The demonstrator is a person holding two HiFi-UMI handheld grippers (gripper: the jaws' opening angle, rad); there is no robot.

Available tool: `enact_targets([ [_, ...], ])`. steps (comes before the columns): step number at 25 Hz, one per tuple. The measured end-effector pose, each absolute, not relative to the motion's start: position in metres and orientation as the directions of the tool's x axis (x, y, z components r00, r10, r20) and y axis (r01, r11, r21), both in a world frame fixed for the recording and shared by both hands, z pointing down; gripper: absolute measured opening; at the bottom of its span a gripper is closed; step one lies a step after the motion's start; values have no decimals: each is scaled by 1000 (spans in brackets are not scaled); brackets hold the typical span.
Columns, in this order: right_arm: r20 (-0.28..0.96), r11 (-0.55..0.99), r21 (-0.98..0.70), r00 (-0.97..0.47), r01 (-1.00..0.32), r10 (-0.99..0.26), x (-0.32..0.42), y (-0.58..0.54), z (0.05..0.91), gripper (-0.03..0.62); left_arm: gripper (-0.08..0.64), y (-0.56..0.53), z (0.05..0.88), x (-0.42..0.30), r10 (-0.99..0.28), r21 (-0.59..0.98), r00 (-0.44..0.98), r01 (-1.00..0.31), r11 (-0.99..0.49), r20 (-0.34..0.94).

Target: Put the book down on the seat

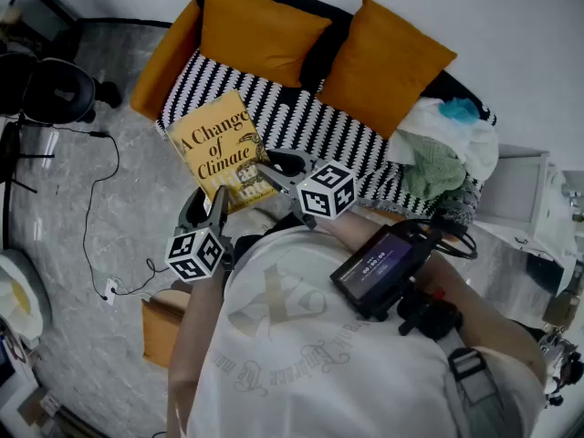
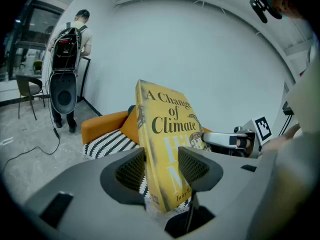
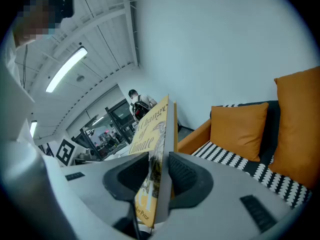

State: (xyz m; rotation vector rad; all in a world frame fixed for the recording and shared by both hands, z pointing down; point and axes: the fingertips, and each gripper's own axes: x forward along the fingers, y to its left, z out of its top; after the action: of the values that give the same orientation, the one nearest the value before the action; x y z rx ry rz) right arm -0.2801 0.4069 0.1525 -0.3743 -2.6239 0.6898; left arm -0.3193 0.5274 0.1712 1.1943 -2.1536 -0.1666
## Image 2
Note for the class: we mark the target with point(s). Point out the orange sofa with patterned cover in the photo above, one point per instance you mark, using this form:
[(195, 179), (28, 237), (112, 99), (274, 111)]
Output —
[(105, 124)]

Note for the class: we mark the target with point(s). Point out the person's white shirt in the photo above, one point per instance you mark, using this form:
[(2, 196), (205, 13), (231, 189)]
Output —
[(287, 184)]

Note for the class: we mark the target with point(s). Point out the dark metal chair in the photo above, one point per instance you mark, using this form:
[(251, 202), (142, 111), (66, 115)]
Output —
[(26, 86)]

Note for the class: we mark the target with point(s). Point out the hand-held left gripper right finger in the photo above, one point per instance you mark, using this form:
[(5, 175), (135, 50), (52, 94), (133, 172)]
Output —
[(205, 174)]

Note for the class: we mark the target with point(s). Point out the yellow book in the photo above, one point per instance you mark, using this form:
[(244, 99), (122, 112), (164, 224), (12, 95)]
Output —
[(165, 124)]

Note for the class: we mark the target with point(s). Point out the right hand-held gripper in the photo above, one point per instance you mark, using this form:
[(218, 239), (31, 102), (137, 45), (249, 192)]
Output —
[(250, 131)]

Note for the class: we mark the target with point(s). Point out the black window frame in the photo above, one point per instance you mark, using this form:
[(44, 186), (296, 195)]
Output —
[(15, 56)]

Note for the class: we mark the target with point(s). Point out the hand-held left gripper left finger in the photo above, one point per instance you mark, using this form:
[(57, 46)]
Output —
[(125, 181)]

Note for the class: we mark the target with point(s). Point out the person's right forearm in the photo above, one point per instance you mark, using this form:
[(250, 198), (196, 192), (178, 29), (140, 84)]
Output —
[(282, 140)]

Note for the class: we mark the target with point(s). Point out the grey equipment backpack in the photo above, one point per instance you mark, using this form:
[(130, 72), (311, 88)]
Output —
[(63, 84)]

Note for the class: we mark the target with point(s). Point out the black rectangular frame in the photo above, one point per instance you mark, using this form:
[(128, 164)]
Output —
[(86, 79)]

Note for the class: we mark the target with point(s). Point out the head-worn camera mount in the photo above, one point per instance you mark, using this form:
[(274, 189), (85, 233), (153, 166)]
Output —
[(261, 7)]

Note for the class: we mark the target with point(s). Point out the small orange pillow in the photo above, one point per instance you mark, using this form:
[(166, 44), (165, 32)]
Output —
[(131, 129)]

